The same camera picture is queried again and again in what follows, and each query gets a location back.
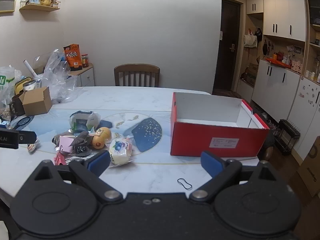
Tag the dark brown door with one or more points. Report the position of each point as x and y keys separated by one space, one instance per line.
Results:
x=225 y=55

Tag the gold foil packet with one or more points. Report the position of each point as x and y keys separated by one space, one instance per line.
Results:
x=81 y=138

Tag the black rubber band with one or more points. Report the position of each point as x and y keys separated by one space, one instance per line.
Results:
x=184 y=183

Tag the dark oval tool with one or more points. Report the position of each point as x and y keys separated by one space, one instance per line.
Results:
x=22 y=123

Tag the white magnet-covered cabinet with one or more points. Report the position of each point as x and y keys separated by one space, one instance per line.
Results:
x=305 y=115

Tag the white upper cabinet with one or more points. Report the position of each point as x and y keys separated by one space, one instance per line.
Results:
x=277 y=10

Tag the plastic bag with green label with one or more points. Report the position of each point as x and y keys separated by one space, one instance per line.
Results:
x=6 y=85

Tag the small white cabinet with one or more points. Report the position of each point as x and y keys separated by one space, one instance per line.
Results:
x=86 y=77

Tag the pink binder clip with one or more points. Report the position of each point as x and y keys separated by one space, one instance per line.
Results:
x=60 y=158

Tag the red cardboard box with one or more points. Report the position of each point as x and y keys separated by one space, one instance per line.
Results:
x=215 y=140

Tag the black jacket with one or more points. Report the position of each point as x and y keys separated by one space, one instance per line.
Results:
x=269 y=137

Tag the wooden open shelf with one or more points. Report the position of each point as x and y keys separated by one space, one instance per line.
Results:
x=313 y=45

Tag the small white round toy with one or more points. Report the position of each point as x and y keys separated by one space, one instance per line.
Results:
x=32 y=147

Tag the large brown cardboard box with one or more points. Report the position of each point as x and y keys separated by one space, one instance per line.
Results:
x=311 y=167

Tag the brown mug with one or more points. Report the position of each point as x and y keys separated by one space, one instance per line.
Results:
x=17 y=105

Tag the beige tote bag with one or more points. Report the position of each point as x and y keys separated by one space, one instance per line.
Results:
x=250 y=40

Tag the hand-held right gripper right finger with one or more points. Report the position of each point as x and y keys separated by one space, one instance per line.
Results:
x=211 y=163

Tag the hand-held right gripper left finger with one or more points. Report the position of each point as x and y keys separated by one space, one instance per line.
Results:
x=100 y=162

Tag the white blueberry snack pack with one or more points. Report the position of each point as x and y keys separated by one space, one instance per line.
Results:
x=121 y=150

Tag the wooden wall shelf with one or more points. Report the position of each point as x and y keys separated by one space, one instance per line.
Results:
x=40 y=8

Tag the white marble desktop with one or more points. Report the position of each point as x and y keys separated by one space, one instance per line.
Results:
x=140 y=97

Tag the yellow hamster toy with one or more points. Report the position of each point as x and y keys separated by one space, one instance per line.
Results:
x=102 y=133

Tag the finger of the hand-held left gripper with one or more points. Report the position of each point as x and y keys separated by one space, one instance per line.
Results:
x=27 y=137

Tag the brown wooden chair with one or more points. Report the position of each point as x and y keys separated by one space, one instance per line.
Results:
x=267 y=153
x=137 y=68

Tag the white lower cabinet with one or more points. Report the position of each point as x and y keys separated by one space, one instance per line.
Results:
x=272 y=87

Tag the clear plastic bag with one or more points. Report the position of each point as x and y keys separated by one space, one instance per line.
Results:
x=56 y=80

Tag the orange cloth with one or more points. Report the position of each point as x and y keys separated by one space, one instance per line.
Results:
x=277 y=63

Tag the white-green snack packet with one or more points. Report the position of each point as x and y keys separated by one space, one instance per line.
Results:
x=81 y=123

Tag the pink ribbed tray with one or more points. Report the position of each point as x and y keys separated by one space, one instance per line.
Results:
x=65 y=143

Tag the small brown cardboard box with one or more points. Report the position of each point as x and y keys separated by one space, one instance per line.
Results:
x=37 y=105

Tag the orange snack bag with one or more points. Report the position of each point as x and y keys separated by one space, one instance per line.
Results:
x=73 y=57

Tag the red jar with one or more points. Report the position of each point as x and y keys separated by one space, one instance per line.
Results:
x=85 y=61

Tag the white ceramic cup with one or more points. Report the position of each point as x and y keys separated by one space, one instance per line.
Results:
x=29 y=86

